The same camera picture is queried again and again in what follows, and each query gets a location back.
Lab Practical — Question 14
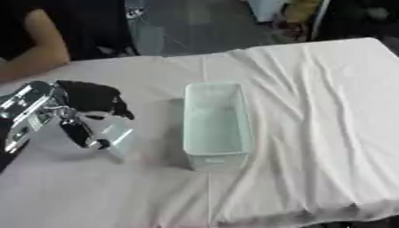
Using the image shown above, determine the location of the pale green mesh basket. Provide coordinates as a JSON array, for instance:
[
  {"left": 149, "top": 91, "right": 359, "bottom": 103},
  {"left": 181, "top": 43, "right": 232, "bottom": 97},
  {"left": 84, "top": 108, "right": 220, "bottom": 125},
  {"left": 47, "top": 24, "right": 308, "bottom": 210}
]
[{"left": 182, "top": 82, "right": 257, "bottom": 173}]

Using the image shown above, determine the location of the yellow object on floor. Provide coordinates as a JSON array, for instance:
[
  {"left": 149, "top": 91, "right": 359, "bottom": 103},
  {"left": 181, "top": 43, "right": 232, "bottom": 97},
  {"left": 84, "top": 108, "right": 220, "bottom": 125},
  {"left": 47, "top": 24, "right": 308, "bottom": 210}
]
[{"left": 279, "top": 0, "right": 323, "bottom": 23}]

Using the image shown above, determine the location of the dark chair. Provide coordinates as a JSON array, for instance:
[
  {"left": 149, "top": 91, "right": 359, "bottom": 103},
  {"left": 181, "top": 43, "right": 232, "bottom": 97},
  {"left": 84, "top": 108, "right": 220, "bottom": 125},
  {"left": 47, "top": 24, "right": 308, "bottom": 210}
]
[{"left": 308, "top": 0, "right": 399, "bottom": 43}]

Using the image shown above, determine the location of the person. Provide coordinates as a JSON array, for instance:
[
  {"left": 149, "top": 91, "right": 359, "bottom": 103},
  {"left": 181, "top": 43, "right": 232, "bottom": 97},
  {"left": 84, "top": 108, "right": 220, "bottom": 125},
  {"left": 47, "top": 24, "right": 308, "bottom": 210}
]
[{"left": 0, "top": 0, "right": 141, "bottom": 84}]

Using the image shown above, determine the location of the white translucent rectangular block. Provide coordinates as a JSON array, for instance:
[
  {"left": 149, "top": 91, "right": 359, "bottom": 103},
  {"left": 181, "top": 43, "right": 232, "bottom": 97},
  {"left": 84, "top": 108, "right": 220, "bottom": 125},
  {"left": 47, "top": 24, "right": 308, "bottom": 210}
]
[{"left": 88, "top": 115, "right": 139, "bottom": 164}]

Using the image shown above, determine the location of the white container on floor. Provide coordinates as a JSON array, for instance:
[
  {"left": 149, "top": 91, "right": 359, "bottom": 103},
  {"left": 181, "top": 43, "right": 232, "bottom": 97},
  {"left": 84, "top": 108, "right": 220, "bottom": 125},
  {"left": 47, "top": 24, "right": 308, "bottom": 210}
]
[{"left": 244, "top": 0, "right": 287, "bottom": 23}]

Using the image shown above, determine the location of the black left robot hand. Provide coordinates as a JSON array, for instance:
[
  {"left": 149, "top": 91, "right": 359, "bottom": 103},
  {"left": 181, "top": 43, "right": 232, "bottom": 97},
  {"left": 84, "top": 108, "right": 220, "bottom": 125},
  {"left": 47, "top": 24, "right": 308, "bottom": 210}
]
[{"left": 53, "top": 79, "right": 137, "bottom": 151}]

